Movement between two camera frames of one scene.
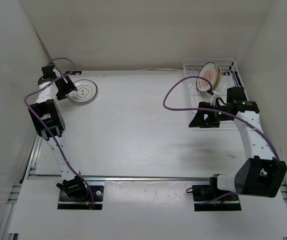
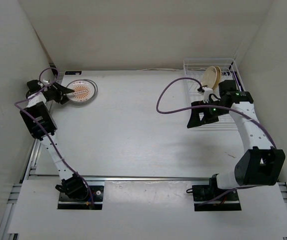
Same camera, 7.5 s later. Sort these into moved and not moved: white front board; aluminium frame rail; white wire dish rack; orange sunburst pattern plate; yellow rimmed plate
Moved: orange sunburst pattern plate; yellow rimmed plate
Not moved: white front board; white wire dish rack; aluminium frame rail
